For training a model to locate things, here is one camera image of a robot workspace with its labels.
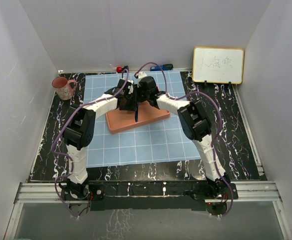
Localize blue patterned knife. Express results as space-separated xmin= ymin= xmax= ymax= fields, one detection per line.
xmin=134 ymin=103 xmax=139 ymax=123

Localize orange plastic tray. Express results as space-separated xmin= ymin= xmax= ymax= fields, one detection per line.
xmin=105 ymin=101 xmax=170 ymax=134

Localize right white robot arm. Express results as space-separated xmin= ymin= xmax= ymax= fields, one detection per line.
xmin=135 ymin=74 xmax=230 ymax=199

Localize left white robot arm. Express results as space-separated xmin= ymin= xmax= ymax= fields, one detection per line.
xmin=59 ymin=79 xmax=137 ymax=200

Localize blue marker pen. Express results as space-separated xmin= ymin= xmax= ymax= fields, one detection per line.
xmin=150 ymin=63 xmax=174 ymax=72

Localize red capped marker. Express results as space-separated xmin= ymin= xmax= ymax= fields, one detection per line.
xmin=116 ymin=65 xmax=129 ymax=73

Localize pink floral mug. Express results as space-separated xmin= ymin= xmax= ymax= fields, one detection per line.
xmin=52 ymin=76 xmax=77 ymax=101

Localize small framed whiteboard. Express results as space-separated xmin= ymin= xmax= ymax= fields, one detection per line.
xmin=192 ymin=46 xmax=244 ymax=85

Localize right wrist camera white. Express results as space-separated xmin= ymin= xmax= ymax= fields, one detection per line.
xmin=134 ymin=71 xmax=147 ymax=79

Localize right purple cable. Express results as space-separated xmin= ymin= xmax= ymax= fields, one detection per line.
xmin=135 ymin=61 xmax=234 ymax=218

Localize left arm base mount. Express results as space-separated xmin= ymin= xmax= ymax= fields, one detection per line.
xmin=57 ymin=179 xmax=104 ymax=202

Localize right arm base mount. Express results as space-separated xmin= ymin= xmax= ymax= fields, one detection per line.
xmin=183 ymin=182 xmax=231 ymax=202

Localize aluminium frame rail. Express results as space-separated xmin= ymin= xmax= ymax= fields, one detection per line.
xmin=14 ymin=181 xmax=281 ymax=203

